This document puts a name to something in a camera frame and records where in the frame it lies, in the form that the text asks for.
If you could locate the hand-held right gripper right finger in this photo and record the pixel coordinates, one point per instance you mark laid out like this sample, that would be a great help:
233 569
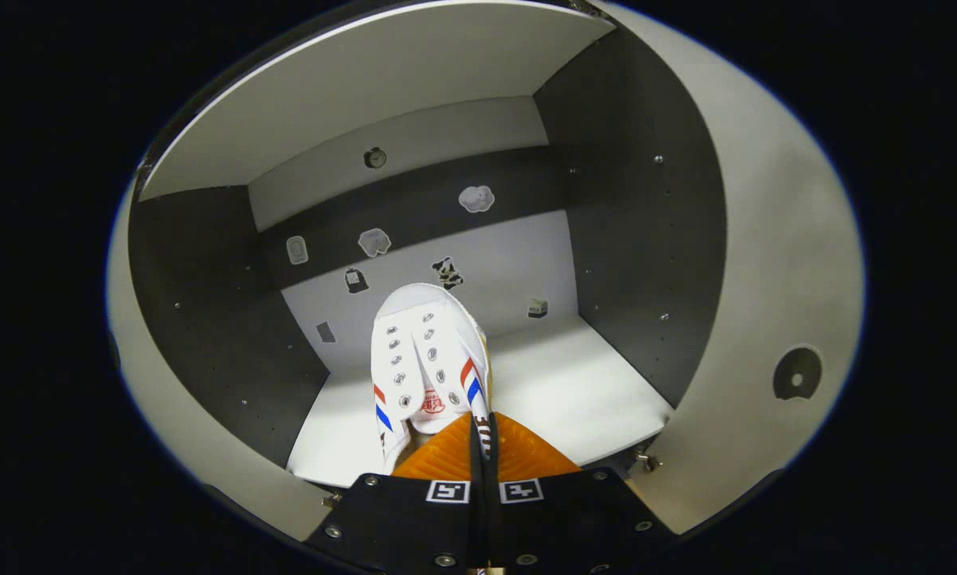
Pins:
574 519

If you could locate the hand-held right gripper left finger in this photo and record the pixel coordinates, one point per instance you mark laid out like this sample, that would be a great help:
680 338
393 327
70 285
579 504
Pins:
399 519

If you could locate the white striped shoe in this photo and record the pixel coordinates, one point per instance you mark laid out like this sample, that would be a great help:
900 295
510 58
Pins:
422 359

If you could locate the white cabinet door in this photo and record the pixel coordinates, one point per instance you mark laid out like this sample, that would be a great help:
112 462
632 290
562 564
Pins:
774 279
207 471

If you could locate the white shoe cabinet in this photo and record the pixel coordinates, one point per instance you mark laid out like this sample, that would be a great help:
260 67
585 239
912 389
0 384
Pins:
414 176

